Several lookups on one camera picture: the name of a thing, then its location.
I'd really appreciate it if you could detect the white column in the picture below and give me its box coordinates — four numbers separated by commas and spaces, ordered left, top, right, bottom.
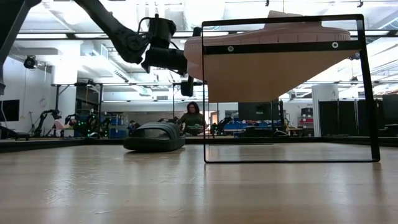
311, 83, 340, 138

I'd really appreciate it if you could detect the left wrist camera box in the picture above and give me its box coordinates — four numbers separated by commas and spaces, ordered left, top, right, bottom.
147, 14, 177, 50

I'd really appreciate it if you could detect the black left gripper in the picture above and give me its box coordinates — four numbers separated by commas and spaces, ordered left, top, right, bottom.
141, 46, 196, 98

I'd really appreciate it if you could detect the black partition panel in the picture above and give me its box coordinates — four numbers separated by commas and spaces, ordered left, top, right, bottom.
318, 98, 383, 138

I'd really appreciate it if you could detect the black wall monitor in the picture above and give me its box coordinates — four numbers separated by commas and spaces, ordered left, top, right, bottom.
0, 99, 21, 123

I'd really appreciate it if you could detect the blue storage bin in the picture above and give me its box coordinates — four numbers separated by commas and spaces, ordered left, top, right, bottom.
108, 114, 129, 139
223, 121, 274, 138

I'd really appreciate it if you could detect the black background monitor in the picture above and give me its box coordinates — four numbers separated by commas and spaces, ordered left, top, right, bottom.
238, 100, 280, 122

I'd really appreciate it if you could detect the pink slide sandal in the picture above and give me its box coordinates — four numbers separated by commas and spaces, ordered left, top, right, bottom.
183, 10, 353, 82

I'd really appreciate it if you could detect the black slide sandal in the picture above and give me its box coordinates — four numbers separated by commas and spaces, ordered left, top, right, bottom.
123, 121, 187, 153

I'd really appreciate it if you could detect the wooden shelf with black frame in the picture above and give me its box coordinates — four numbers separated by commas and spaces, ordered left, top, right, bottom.
201, 13, 381, 164

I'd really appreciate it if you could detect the person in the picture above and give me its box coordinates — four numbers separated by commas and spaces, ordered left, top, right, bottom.
178, 101, 206, 136
127, 119, 141, 133

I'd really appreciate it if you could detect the black aluminium table frame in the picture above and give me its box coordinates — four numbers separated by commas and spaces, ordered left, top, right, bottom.
0, 136, 398, 154

